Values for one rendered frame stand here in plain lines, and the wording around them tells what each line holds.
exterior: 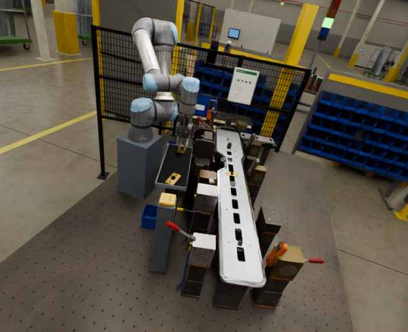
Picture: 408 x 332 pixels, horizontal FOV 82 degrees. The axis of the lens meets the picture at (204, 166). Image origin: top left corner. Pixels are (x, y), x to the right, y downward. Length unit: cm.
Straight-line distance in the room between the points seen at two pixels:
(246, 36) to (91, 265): 747
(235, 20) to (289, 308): 757
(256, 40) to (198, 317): 750
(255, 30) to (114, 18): 495
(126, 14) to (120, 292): 331
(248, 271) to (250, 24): 748
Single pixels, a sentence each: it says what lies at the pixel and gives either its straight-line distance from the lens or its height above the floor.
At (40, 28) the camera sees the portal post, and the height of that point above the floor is 74.
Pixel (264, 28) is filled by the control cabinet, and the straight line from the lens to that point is 798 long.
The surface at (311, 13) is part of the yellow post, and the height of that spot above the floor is 194.
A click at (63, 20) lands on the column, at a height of 90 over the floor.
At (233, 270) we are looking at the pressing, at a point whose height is 100.
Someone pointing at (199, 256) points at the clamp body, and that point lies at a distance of 100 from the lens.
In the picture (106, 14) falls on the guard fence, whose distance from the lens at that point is 397.
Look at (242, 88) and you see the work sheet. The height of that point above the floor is 128.
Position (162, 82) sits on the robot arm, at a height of 151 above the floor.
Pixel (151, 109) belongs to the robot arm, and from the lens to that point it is 140.
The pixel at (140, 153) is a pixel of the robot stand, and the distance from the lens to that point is 143.
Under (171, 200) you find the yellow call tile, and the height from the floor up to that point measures 116.
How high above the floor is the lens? 180
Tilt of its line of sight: 33 degrees down
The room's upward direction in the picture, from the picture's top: 12 degrees clockwise
